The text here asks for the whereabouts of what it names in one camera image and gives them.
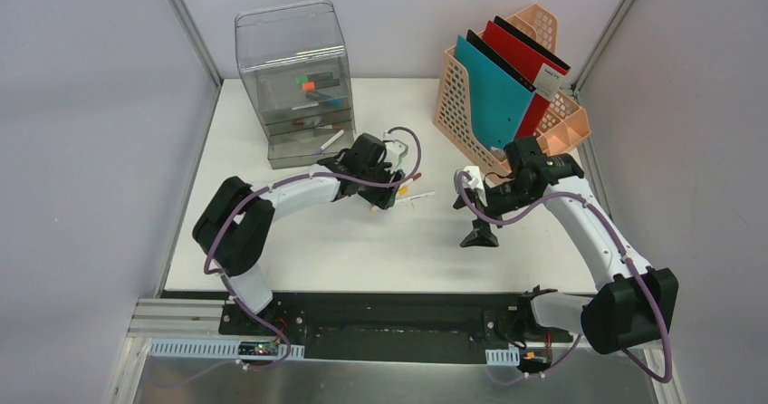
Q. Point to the orange cap black highlighter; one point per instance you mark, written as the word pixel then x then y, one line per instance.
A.
pixel 320 84

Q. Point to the blue cap black highlighter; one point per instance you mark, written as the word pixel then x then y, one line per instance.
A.
pixel 325 99

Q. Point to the purple cap marker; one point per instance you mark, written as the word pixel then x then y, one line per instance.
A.
pixel 324 146

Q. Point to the yellow cap marker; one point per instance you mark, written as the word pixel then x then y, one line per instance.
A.
pixel 400 194

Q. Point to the brown cap marker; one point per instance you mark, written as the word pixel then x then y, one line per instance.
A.
pixel 330 127

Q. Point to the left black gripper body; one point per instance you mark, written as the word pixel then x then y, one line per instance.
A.
pixel 388 187

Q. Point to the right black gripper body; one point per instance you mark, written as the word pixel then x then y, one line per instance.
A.
pixel 504 198

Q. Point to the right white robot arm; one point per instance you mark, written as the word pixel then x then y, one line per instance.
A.
pixel 634 301

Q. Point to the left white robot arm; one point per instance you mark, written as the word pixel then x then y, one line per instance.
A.
pixel 234 226

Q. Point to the clear grey drawer organizer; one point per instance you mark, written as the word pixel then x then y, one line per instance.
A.
pixel 274 46

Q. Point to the teal folder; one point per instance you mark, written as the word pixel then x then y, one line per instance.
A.
pixel 499 95

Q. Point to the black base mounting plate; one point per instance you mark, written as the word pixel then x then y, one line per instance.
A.
pixel 450 328

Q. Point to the red folder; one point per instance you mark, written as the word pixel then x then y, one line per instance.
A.
pixel 542 68

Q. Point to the peach plastic file rack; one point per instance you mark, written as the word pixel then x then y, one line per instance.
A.
pixel 564 127

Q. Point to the green cap black highlighter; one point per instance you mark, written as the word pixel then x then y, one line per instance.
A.
pixel 314 77

